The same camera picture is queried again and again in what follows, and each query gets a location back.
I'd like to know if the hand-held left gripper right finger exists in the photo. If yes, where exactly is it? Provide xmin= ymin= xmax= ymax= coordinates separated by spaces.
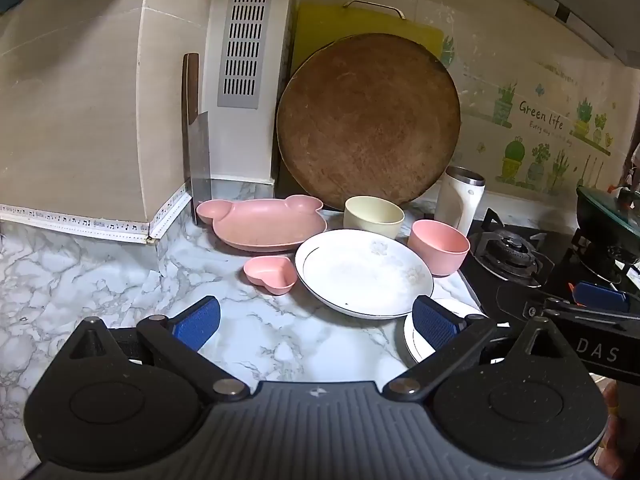
xmin=382 ymin=295 xmax=571 ymax=403

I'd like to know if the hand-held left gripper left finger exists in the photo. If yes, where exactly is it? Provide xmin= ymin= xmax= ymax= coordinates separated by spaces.
xmin=67 ymin=296 xmax=251 ymax=402

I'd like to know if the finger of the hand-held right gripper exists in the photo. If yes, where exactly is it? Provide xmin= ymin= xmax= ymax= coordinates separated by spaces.
xmin=542 ymin=298 xmax=640 ymax=332
xmin=569 ymin=281 xmax=632 ymax=314

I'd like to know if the small white black-rimmed plate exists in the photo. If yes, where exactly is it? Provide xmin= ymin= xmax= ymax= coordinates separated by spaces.
xmin=403 ymin=298 xmax=506 ymax=366

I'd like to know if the pink bowl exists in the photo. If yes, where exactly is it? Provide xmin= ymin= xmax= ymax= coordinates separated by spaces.
xmin=407 ymin=219 xmax=471 ymax=277

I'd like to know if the large white plate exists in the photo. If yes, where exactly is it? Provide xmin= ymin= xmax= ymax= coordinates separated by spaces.
xmin=294 ymin=229 xmax=435 ymax=321

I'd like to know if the pink heart-shaped dish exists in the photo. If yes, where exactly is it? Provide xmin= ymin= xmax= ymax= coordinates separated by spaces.
xmin=243 ymin=255 xmax=298 ymax=296

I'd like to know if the pink bear-shaped plate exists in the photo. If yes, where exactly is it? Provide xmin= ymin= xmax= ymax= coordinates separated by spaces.
xmin=195 ymin=194 xmax=328 ymax=253

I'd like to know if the cream bowl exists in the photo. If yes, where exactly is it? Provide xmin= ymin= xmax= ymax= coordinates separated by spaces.
xmin=343 ymin=196 xmax=405 ymax=241

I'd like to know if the person's right hand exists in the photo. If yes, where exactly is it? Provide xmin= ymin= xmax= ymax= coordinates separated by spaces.
xmin=602 ymin=380 xmax=633 ymax=480

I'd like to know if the black pot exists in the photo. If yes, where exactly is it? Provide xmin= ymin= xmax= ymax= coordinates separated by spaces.
xmin=570 ymin=200 xmax=640 ymax=286

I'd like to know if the black glass gas stove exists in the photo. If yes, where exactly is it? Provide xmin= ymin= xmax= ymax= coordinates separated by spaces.
xmin=457 ymin=207 xmax=640 ymax=333

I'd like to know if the gas burner with pan support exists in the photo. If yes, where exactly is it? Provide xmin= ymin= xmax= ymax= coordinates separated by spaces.
xmin=467 ymin=208 xmax=556 ymax=288

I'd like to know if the white thermos mug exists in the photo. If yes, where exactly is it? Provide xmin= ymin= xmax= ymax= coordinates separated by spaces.
xmin=434 ymin=165 xmax=487 ymax=237

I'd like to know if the white music-note edge strip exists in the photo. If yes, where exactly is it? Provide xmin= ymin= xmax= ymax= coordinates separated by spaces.
xmin=0 ymin=182 xmax=193 ymax=241

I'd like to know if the round wooden cutting board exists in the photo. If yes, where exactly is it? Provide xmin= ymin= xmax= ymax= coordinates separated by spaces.
xmin=276 ymin=33 xmax=462 ymax=212

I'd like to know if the grey metal vent grille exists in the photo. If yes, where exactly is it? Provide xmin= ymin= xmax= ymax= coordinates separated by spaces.
xmin=216 ymin=0 xmax=279 ymax=109

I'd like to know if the yellow plastic cutting board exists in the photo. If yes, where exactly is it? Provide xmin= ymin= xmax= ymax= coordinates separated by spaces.
xmin=292 ymin=0 xmax=445 ymax=76

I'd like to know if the cleaver with wooden handle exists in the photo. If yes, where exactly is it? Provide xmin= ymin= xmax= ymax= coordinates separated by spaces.
xmin=181 ymin=53 xmax=213 ymax=225

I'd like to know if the green plant wall sticker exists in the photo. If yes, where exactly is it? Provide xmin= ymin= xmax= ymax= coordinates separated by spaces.
xmin=440 ymin=35 xmax=631 ymax=196

